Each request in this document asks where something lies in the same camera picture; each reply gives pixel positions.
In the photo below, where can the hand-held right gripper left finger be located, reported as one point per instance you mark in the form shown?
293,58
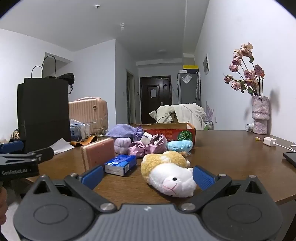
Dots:
92,177

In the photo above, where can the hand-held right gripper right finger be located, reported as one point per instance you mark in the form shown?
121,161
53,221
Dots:
203,179

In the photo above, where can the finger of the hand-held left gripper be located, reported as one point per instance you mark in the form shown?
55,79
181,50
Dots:
44,154
11,146

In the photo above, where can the pink sponge block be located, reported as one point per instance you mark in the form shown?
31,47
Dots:
97,153

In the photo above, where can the blue tissue packet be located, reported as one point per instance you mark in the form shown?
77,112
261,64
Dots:
120,164

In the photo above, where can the iridescent crinkled pouch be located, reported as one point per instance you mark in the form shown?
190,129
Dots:
186,154

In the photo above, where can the yellow white hamster plush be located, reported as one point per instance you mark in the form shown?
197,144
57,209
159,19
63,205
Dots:
166,178

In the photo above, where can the blue plush toy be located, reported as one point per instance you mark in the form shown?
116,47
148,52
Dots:
180,146

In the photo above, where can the purple fluffy towel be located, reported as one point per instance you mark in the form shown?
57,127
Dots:
122,144

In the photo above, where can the red orange cardboard box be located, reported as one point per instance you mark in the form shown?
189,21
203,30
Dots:
175,134

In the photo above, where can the pink satin cloth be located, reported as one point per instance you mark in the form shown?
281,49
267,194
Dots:
148,148

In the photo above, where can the person's left hand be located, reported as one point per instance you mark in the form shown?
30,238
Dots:
2,206

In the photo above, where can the wicker ball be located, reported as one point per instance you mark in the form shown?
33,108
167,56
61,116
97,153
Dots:
15,134

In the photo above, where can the white paper sheet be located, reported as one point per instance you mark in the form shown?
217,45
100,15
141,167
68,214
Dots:
61,146

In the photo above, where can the orange curved stand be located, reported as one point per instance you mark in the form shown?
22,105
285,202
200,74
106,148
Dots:
81,142

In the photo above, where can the clear plastic bag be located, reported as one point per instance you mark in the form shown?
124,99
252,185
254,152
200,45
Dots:
75,132

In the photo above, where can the black paper bag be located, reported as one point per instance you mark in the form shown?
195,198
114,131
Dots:
44,111

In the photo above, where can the glass beaker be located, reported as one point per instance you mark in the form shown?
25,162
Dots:
99,132

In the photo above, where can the small white spray bottle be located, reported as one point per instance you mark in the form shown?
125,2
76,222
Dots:
87,131

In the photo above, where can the metal storage rack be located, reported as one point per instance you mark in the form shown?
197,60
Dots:
208,125

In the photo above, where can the pink ribbed suitcase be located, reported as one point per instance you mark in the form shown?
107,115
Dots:
85,111

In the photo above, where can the purple lavender bunch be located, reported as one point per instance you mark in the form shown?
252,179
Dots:
209,112

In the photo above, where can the beige coat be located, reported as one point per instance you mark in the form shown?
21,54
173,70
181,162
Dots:
189,113

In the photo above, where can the wooden chair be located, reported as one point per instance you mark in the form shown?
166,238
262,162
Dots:
174,118

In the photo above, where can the small white jar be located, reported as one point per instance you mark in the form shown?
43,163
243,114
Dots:
249,127

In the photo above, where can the white charger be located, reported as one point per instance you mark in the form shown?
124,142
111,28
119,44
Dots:
269,141

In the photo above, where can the pink textured vase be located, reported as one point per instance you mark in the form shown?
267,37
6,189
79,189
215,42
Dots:
260,115

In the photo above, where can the grey interior door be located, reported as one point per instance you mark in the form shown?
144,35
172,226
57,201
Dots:
129,99

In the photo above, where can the dark entrance door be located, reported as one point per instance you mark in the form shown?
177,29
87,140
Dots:
163,102

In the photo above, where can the grey refrigerator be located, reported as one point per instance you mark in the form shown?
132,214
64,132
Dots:
187,92

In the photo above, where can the black phone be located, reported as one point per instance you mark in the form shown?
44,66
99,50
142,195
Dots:
291,158

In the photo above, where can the folded pale umbrella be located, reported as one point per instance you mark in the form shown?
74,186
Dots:
197,85

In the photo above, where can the white paper notice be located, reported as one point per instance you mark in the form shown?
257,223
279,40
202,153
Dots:
153,92

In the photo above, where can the clear plastic sleeve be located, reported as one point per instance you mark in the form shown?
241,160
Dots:
186,78

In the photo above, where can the yellow box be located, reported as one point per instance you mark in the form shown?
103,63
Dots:
190,67

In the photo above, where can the dried pink roses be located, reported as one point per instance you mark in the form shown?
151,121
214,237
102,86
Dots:
249,75

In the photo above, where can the white wall panel box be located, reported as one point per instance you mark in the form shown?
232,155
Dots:
206,64

